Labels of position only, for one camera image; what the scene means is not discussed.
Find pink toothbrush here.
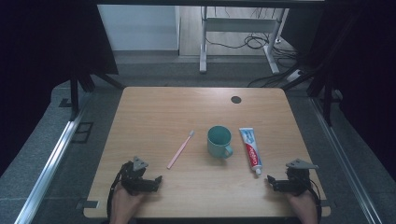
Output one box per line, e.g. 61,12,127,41
166,130,195,171

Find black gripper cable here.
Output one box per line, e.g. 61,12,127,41
106,167,124,220
307,177,323,224

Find white power strip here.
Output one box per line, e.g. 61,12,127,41
286,69,304,83

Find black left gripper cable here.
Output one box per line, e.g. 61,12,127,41
106,167,124,220

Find white desk frame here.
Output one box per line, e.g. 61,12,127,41
199,6,290,75

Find white toothpaste tube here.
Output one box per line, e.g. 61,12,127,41
238,126,263,176

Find aluminium rail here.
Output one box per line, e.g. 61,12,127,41
13,106,87,224
310,96,385,224

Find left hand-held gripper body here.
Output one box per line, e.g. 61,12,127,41
120,156,156,196

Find person's left hand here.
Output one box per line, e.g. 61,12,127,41
109,183,146,224

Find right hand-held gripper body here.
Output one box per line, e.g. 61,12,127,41
284,158,319,196

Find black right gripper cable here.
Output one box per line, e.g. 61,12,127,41
307,177,323,224

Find black metal stand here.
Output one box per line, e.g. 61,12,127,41
68,72,125,121
281,69,334,127

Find black floor cables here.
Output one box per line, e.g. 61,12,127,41
205,7,302,89

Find black curtain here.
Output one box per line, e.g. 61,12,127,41
306,0,396,174
0,0,120,176

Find person's right hand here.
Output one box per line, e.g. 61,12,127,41
286,189,318,224

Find green cup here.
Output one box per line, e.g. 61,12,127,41
206,125,233,160

